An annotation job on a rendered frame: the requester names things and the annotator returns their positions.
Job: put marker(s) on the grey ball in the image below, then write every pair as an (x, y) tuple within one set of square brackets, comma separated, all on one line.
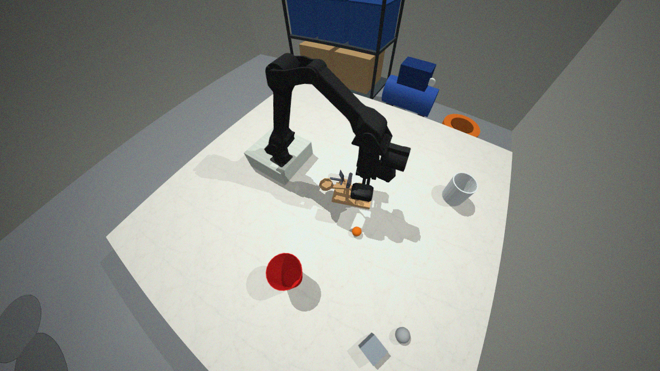
[(402, 335)]

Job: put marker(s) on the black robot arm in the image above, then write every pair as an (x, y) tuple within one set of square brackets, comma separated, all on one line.
[(372, 134)]

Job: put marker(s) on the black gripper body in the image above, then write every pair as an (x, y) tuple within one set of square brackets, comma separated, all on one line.
[(363, 191)]

